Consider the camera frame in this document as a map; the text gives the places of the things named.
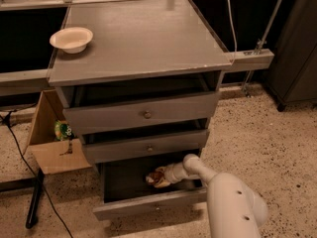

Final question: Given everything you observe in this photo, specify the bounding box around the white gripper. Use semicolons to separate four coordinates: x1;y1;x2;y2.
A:
154;163;188;188

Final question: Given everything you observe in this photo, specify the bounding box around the red coke can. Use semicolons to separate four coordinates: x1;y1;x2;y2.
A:
146;172;163;185

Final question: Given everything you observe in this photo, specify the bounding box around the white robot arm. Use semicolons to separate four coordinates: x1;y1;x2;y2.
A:
146;154;268;238

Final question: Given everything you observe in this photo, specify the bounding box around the grey middle drawer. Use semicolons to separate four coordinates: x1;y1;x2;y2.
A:
82;129;209;164

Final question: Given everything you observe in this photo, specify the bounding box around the grey open bottom drawer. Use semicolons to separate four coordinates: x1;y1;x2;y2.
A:
93;149;206;220

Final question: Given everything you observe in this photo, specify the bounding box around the grey wooden drawer cabinet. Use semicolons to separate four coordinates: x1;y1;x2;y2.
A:
48;0;232;171

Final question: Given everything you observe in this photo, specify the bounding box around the grey top drawer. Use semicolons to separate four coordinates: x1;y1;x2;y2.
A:
63;92;220;135

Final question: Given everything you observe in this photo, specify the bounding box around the green chip bag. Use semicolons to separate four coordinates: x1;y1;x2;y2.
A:
54;120;73;141

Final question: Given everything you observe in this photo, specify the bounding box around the cardboard box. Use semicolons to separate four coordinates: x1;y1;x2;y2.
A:
27;90;90;175

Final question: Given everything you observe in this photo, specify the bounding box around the black metal stand leg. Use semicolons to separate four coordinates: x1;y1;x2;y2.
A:
26;170;45;229

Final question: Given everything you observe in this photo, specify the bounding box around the white bowl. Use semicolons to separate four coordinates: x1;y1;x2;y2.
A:
50;27;93;54

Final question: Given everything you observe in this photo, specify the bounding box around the dark rolling cabinet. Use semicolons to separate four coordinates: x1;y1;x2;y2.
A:
265;0;317;112

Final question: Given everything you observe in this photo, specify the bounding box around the black floor cable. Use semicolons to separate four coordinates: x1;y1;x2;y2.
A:
0;110;75;238

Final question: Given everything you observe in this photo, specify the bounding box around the grey metal frame rail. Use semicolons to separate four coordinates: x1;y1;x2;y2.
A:
0;0;285;97

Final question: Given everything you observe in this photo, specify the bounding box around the white hanging cable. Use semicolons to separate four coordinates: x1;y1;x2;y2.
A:
211;0;238;65

